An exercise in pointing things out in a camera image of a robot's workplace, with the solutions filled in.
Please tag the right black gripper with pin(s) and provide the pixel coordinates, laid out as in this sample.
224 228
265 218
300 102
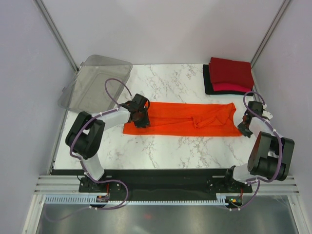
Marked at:
245 132

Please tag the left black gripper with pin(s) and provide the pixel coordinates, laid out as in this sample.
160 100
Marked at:
145 122

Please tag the orange t shirt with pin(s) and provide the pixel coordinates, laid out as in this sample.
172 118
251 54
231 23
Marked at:
188 120

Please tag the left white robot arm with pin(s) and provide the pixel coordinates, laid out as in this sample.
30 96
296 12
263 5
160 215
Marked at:
85 136

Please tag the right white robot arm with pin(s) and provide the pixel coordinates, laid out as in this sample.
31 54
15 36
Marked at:
272 153

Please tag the pink folded shirt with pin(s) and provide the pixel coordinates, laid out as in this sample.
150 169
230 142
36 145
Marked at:
229 87

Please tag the black folded shirt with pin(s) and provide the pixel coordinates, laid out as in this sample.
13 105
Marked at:
209 86

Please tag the clear plastic bin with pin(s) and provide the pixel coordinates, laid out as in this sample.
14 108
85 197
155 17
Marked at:
90 91

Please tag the dark red folded shirt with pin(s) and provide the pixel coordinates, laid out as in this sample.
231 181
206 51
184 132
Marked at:
230 72

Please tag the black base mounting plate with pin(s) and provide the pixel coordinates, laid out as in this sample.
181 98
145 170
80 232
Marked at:
164 183

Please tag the left aluminium rail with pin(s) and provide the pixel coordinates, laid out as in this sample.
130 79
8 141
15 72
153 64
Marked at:
57 185

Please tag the white slotted cable duct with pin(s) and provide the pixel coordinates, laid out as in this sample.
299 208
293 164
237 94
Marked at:
131 200

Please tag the right aluminium frame post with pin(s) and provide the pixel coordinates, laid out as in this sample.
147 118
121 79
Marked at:
274 24

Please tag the aluminium frame post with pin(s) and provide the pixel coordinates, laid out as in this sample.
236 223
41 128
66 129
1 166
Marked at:
274 24
55 32

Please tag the left aluminium frame post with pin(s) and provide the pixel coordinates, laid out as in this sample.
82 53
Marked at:
55 32

